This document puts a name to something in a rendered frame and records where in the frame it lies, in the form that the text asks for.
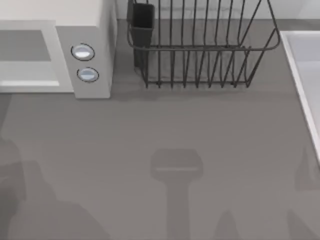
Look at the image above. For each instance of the round silver microwave knob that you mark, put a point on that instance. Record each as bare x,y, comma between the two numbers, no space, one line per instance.
82,52
87,74

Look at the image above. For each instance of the pale microwave oven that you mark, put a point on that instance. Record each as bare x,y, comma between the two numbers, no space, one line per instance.
105,50

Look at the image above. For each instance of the dark cutlery holder box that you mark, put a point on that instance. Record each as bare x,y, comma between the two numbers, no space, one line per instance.
142,22

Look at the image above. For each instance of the microwave oven door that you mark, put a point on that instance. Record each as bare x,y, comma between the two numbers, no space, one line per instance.
25,75

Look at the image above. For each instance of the white sink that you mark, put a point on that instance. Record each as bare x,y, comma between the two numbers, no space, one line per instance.
303,65

